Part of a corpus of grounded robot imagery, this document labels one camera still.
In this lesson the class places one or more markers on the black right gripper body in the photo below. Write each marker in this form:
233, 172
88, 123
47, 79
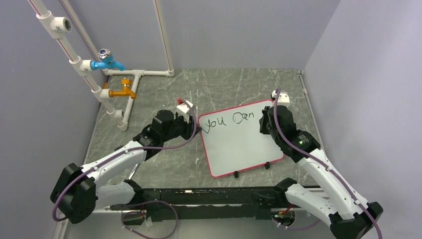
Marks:
265, 127

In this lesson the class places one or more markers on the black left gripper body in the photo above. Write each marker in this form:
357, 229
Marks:
181, 127

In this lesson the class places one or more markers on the pink framed whiteboard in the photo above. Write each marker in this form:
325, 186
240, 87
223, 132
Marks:
232, 140

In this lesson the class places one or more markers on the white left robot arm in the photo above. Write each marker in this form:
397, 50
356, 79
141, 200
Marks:
82, 189

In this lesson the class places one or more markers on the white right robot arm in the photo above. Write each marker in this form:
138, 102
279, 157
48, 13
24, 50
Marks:
347, 214

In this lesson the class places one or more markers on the silver combination wrench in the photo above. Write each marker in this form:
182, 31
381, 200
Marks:
132, 172

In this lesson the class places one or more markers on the orange brass faucet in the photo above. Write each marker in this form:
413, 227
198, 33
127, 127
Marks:
126, 90

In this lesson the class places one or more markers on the blue plastic faucet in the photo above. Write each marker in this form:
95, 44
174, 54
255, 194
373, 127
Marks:
106, 61

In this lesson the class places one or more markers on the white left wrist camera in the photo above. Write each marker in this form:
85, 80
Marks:
185, 109

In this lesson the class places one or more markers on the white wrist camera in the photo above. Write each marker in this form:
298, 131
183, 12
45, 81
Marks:
280, 99
185, 109

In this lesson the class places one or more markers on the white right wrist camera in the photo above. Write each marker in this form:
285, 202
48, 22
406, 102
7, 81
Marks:
280, 99

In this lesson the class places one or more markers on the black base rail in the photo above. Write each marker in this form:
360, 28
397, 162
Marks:
260, 203

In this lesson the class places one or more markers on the white PVC pipe frame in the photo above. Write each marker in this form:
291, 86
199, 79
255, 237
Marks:
117, 103

